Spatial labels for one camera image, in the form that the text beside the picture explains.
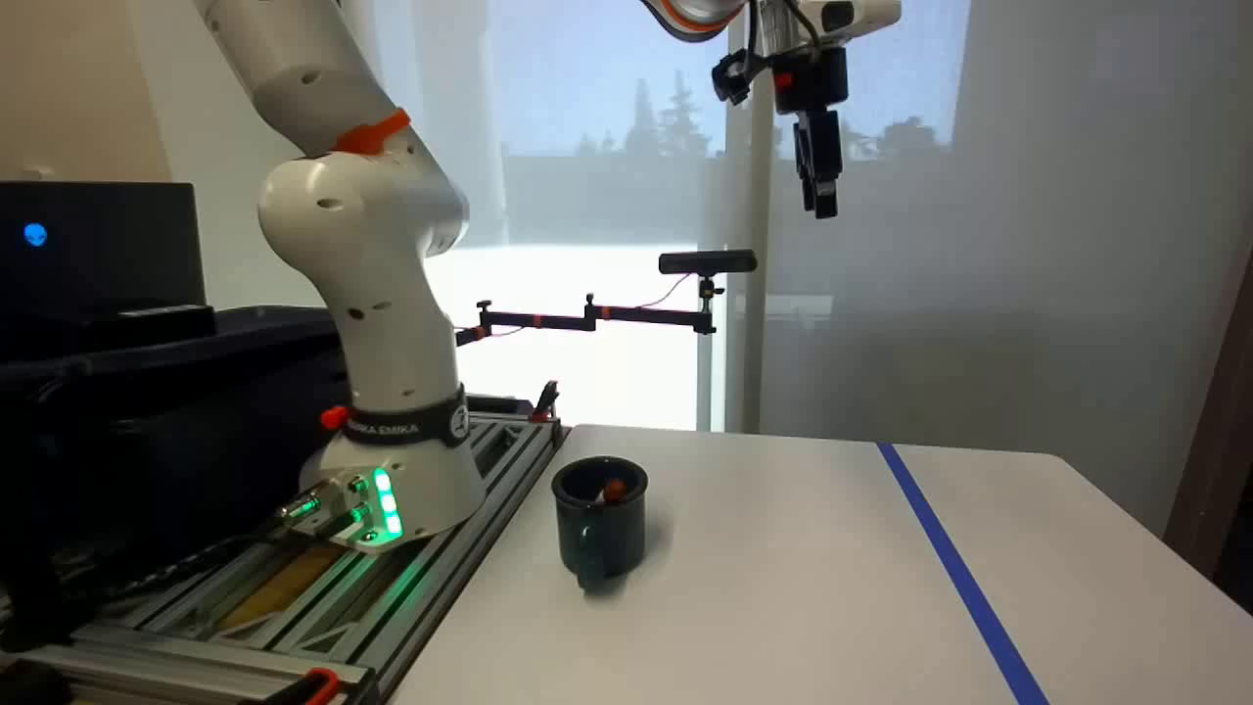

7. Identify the black equipment cabinet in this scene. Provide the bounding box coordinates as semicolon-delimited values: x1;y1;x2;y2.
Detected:
0;306;343;642

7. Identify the red marker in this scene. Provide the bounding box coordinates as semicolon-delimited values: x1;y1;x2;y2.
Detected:
599;482;628;501

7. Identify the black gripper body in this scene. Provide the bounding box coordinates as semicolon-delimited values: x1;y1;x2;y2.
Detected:
772;46;848;115

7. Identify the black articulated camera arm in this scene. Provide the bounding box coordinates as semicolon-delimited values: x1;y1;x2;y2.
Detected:
453;276;724;346

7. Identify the black monitor with blue light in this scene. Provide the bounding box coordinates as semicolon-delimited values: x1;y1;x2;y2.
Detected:
0;182;215;341

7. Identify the black camera on stand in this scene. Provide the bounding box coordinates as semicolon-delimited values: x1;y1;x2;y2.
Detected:
658;251;754;278

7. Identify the dark green enamel cup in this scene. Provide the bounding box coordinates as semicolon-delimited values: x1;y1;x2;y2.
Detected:
552;454;648;589

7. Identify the aluminium extrusion base frame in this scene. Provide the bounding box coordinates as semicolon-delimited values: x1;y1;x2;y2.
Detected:
26;396;562;705

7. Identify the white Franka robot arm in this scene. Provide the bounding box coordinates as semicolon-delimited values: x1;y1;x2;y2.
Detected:
193;0;902;552

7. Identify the blue tape line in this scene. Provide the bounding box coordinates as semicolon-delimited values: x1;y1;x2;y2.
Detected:
877;441;1049;705

